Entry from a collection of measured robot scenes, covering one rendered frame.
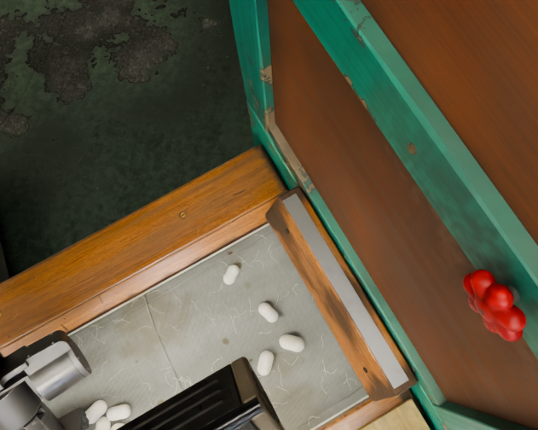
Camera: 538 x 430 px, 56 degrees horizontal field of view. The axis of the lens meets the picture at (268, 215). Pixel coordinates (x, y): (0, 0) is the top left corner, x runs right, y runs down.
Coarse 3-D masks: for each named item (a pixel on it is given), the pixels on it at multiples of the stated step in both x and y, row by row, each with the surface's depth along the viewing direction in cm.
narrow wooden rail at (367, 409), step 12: (396, 396) 72; (408, 396) 72; (360, 408) 71; (372, 408) 71; (384, 408) 71; (420, 408) 71; (336, 420) 71; (348, 420) 71; (360, 420) 71; (372, 420) 71
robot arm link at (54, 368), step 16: (48, 336) 65; (64, 336) 65; (0, 352) 65; (16, 352) 64; (32, 352) 62; (48, 352) 62; (64, 352) 63; (80, 352) 68; (0, 368) 62; (16, 368) 61; (32, 368) 62; (48, 368) 63; (64, 368) 63; (80, 368) 64; (0, 384) 59; (48, 384) 62; (64, 384) 63; (48, 400) 63
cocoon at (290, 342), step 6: (282, 336) 75; (288, 336) 75; (294, 336) 75; (282, 342) 75; (288, 342) 74; (294, 342) 74; (300, 342) 74; (288, 348) 75; (294, 348) 74; (300, 348) 74
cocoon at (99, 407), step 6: (96, 402) 74; (102, 402) 74; (90, 408) 73; (96, 408) 73; (102, 408) 73; (90, 414) 73; (96, 414) 73; (102, 414) 74; (90, 420) 73; (96, 420) 74
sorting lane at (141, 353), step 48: (240, 240) 81; (192, 288) 79; (240, 288) 79; (288, 288) 78; (96, 336) 78; (144, 336) 78; (192, 336) 77; (240, 336) 77; (96, 384) 76; (144, 384) 76; (192, 384) 75; (288, 384) 75; (336, 384) 75
